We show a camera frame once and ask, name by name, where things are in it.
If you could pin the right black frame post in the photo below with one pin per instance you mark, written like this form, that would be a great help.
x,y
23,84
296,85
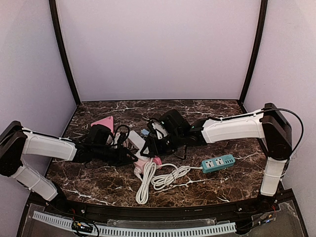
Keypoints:
x,y
255,51

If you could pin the pink triangular power socket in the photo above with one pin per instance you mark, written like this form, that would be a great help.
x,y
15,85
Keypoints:
x,y
107,122

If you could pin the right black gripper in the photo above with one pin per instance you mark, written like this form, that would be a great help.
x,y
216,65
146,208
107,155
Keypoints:
x,y
153,142

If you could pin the white power strip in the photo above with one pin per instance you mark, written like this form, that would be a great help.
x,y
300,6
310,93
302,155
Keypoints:
x,y
136,140

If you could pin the white slotted cable duct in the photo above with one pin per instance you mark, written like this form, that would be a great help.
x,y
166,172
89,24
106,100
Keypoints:
x,y
107,231

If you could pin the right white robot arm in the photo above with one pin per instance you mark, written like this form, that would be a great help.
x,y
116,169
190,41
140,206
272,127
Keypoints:
x,y
267,123

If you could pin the left black frame post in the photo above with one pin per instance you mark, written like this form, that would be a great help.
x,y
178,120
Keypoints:
x,y
62,51

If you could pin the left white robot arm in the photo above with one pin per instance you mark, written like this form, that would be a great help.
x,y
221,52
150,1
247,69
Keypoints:
x,y
16,141

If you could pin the teal power strip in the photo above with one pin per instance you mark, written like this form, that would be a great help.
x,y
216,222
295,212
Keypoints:
x,y
218,163

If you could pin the white and pink cube socket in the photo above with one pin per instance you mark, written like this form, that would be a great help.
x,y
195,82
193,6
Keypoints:
x,y
140,163

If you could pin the small circuit board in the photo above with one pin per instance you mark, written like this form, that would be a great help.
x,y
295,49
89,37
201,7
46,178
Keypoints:
x,y
81,227

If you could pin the light blue charger plug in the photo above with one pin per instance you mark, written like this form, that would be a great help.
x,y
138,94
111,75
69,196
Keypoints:
x,y
145,132

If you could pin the black frame post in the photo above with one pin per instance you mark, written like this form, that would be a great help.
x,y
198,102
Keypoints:
x,y
62,51
255,51

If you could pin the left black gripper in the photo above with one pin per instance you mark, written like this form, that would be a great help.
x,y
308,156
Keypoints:
x,y
118,153

